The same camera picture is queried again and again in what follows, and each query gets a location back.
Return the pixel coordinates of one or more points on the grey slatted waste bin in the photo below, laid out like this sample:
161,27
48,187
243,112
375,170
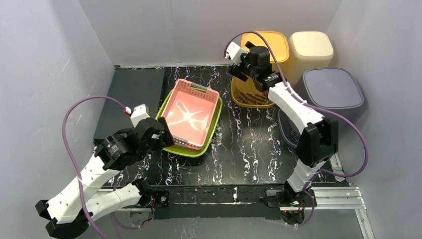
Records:
331,88

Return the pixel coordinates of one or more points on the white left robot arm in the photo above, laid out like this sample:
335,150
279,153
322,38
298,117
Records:
76,207

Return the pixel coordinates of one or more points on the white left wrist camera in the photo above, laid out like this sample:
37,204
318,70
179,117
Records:
137,114

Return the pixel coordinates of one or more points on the dark grey flat box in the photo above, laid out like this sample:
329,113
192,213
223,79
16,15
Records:
131,88

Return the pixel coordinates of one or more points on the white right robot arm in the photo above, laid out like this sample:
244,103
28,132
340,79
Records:
318,139

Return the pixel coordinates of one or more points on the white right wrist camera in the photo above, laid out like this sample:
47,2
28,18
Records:
235,53

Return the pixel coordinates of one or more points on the cream bin liner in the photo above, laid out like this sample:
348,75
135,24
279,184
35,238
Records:
308,49

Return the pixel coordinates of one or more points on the pink perforated basket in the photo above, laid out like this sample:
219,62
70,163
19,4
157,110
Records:
191,115

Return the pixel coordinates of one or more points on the green plastic tray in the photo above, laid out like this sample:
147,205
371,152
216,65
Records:
191,148

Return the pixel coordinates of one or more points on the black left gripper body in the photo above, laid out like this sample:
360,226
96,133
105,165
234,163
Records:
161,134

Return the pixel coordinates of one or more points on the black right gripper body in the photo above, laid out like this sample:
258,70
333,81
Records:
246,65

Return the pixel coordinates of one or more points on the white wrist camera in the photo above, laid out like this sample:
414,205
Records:
137,114
235,53

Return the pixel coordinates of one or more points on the orange slatted waste bin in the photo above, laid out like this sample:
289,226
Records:
246,94

